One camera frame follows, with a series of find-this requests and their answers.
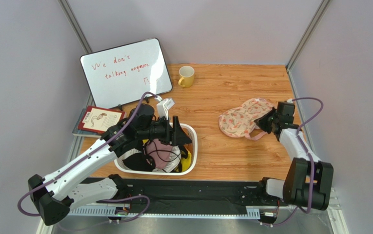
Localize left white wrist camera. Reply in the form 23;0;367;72
155;96;175;119

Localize yellow ceramic mug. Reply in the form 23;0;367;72
178;66;195;88

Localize black bra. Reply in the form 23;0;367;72
122;140;156;172

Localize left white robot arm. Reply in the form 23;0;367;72
28;103;196;226

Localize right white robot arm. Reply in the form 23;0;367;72
255;99;334;213

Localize pink ribbed bra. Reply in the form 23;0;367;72
145;139;180;171

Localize white plastic laundry basket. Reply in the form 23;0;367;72
114;123;198;176

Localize grey book underneath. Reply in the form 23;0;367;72
72;108;100;138

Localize aluminium frame rails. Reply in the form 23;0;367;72
37;188;349;234

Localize purple cable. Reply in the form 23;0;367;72
17;92;164;225
259;97;324;227

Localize yellow bra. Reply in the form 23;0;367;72
143;140;190;173

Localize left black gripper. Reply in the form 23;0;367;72
137;115;192;147

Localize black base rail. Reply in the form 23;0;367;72
85;176;288;216

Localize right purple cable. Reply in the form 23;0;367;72
259;97;324;227

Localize red cover book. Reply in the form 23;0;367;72
78;106;126;134

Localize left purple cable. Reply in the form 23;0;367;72
17;92;164;225

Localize white dry-erase board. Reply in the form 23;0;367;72
80;38;173;109

